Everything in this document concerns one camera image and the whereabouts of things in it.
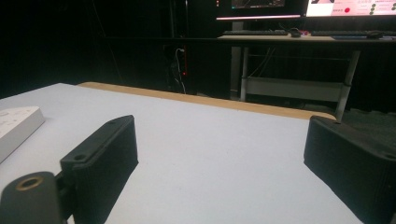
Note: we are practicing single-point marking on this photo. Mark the dark computer monitor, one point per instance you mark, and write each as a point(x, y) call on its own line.
point(260, 8)

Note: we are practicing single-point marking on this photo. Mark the bright computer monitor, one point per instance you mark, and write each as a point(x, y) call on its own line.
point(351, 7)

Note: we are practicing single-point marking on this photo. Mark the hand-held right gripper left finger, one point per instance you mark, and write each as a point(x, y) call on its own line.
point(102, 158)

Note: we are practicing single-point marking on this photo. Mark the light blue table mat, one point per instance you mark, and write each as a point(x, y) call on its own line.
point(202, 149)

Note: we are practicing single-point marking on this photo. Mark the wooden desk with metal frame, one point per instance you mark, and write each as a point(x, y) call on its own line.
point(299, 87)

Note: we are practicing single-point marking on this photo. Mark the black keyboard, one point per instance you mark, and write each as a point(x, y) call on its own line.
point(254, 32)
point(341, 33)

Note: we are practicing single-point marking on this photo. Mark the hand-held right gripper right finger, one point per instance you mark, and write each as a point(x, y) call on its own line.
point(351, 158)

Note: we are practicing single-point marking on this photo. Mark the black computer mouse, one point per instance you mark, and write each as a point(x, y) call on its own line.
point(295, 33)
point(374, 34)

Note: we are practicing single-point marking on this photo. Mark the white power strip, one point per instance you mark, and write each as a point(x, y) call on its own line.
point(15, 127)

